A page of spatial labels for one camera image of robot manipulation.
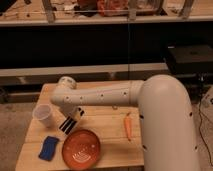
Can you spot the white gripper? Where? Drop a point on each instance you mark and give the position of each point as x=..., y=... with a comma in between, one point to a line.
x=70, y=111

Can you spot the black striped eraser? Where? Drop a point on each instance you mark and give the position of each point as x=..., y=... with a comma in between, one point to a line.
x=71, y=121

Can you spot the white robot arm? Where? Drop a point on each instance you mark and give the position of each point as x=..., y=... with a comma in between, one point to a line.
x=165, y=111

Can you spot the clear plastic cup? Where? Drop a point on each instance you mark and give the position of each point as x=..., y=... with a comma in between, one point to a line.
x=43, y=113

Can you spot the orange patterned plate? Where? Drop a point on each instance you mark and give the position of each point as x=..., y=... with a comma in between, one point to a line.
x=81, y=150

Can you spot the wooden folding table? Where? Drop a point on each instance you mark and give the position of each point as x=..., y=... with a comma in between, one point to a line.
x=117, y=153

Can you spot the blue cloth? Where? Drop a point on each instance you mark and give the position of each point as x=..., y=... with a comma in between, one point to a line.
x=48, y=148

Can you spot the orange toy carrot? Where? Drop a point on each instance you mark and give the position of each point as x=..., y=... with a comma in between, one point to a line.
x=128, y=126

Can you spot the black box on shelf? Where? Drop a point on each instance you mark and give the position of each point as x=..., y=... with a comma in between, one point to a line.
x=196, y=59

